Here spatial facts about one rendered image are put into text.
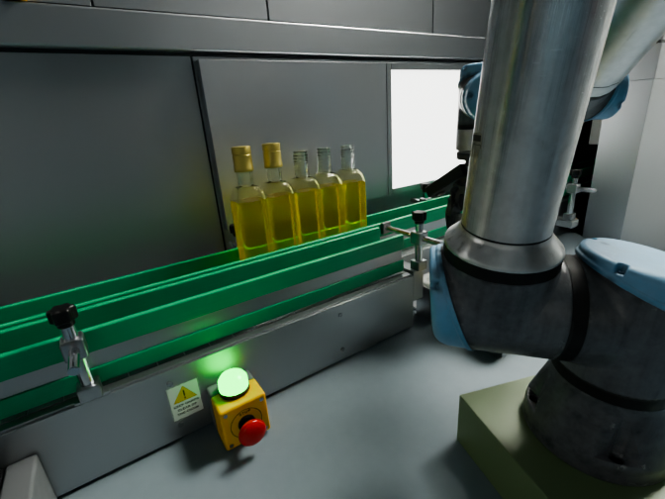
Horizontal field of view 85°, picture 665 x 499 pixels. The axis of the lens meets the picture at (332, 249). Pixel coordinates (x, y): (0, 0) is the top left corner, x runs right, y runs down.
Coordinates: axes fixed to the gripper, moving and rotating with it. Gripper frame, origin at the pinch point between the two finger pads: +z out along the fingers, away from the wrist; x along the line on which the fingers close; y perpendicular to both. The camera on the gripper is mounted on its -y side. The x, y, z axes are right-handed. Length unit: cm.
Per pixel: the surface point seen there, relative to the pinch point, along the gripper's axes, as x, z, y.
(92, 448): -72, 11, 0
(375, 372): -28.7, 16.6, 5.1
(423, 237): -10.8, -4.2, -0.9
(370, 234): -16.4, -3.8, -10.9
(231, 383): -54, 6, 4
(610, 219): 73, 10, -1
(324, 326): -35.2, 7.2, -1.2
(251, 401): -52, 9, 6
